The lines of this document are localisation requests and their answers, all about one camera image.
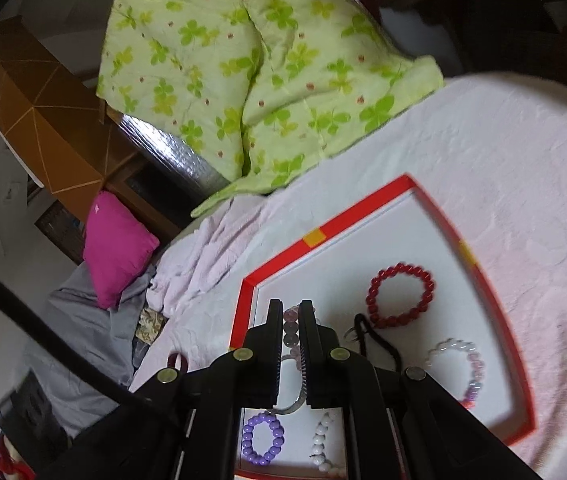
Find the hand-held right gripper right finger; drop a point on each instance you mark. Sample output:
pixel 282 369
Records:
pixel 309 355

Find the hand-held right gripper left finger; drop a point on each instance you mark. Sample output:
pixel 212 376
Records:
pixel 276 355

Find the red cardboard box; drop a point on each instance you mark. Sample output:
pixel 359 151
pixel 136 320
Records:
pixel 413 240

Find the silver bangle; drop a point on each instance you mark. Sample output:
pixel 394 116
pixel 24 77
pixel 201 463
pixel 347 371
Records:
pixel 291 408

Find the beige floral cloth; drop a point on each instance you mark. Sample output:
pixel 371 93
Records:
pixel 149 325

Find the grey cloth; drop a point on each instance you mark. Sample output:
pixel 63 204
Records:
pixel 88 335

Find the magenta pillow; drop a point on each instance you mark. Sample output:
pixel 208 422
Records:
pixel 118 250

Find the silver foil mat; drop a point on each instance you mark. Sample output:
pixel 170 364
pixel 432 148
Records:
pixel 173 160

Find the dark woven basket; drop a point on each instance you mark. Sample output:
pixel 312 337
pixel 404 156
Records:
pixel 60 232

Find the black bin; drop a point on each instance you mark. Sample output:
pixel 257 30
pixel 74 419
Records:
pixel 28 410

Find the red white toy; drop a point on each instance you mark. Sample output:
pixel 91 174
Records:
pixel 13 465

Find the green clover quilt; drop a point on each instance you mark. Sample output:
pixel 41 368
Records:
pixel 213 60

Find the brown wooden cabinet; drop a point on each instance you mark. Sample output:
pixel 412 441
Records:
pixel 38 110

